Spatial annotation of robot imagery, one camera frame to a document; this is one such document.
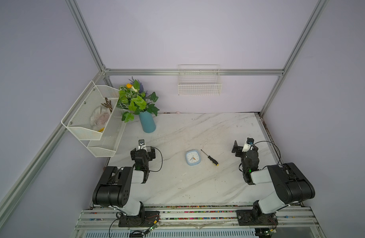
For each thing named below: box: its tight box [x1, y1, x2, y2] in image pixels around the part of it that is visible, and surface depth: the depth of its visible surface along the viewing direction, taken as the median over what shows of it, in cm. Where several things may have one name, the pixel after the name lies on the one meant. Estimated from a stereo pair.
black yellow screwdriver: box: [200, 148, 220, 167], surface depth 95 cm
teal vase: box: [138, 111, 157, 134], surface depth 110 cm
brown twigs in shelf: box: [100, 97, 113, 114], surface depth 84 cm
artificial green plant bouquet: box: [116, 76, 160, 123], surface depth 85 cm
